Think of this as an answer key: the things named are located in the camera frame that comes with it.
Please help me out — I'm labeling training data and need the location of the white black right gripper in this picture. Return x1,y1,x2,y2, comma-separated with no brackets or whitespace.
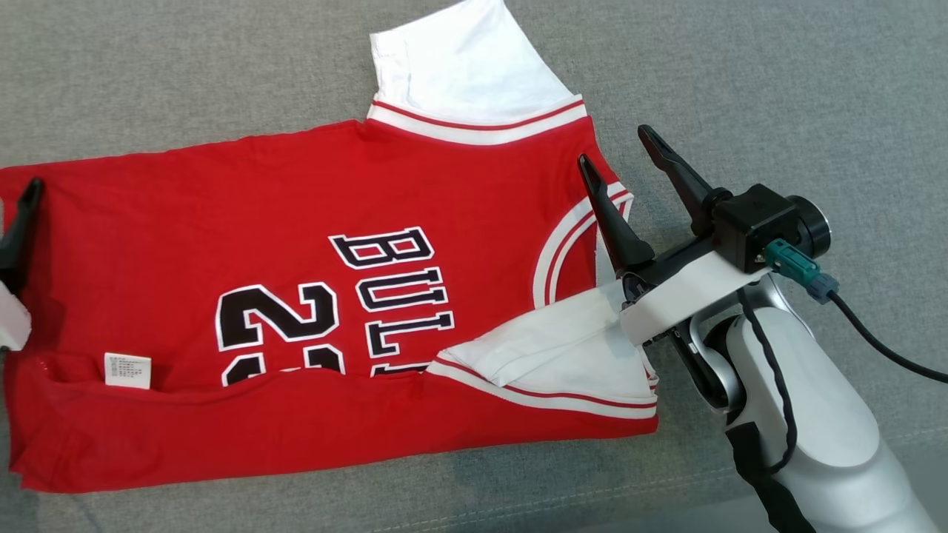
578,124,832,347

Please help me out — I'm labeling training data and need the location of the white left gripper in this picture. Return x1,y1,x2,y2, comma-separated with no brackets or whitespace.
0,178,45,352

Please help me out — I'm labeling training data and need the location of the red Bulls 23 jersey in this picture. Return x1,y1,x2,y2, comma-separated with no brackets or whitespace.
0,0,660,495

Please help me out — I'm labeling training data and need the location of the teal right camera connector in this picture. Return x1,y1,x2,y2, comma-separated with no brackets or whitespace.
763,238,841,301

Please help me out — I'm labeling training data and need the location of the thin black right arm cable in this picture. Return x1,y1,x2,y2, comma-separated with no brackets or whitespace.
735,287,799,476

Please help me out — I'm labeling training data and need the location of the black right camera cable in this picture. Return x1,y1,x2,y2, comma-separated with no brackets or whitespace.
826,290,948,384

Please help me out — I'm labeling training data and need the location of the black right arm cable sleeve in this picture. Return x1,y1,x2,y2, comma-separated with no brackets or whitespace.
724,426,815,533

